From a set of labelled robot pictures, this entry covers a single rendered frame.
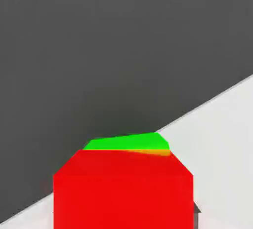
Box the small green cube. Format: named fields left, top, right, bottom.
left=83, top=132, right=171, bottom=156

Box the small red cube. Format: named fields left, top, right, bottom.
left=52, top=149, right=194, bottom=229

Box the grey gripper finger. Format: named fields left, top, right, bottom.
left=193, top=201, right=202, bottom=229

